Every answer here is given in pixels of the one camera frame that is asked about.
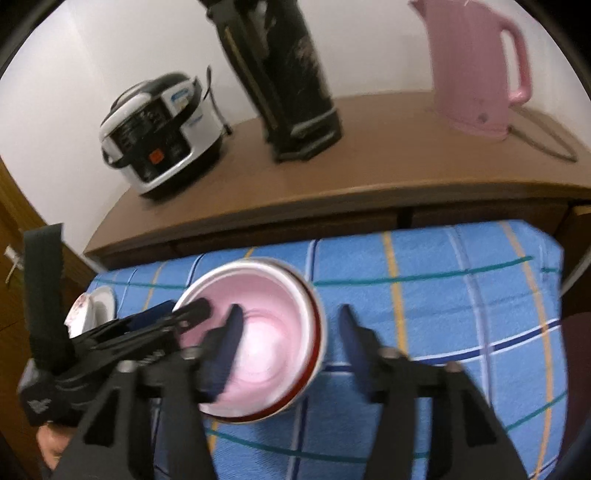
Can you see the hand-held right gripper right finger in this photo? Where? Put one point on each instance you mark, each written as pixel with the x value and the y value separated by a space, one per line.
pixel 358 350

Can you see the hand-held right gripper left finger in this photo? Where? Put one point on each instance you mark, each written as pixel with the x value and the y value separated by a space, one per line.
pixel 221 350

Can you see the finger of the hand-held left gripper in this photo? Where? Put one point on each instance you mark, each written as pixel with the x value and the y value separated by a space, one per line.
pixel 194 311
pixel 154 313

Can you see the stainless steel bowl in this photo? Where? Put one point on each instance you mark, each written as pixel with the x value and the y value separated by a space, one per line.
pixel 325 330

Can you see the red and pink plastic bowl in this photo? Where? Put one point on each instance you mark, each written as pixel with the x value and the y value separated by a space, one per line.
pixel 272 332

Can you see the pink floral rim plate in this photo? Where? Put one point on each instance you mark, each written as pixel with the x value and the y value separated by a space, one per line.
pixel 79 311

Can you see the person's left hand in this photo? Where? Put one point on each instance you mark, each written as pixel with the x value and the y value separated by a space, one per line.
pixel 51 443

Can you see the wooden door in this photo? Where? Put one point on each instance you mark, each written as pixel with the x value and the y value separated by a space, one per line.
pixel 14 314

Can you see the blue checked cloth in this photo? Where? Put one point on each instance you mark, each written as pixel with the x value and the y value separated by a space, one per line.
pixel 438 323

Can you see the white and black rice cooker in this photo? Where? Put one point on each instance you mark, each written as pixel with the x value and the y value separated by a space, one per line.
pixel 157 138

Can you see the brown wooden cabinet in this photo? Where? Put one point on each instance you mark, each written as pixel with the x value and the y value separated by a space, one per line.
pixel 369 152

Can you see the tall black thermos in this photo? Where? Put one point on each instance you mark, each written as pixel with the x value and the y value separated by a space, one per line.
pixel 286 83

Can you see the pink electric kettle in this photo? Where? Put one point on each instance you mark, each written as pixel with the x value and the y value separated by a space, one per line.
pixel 461 69

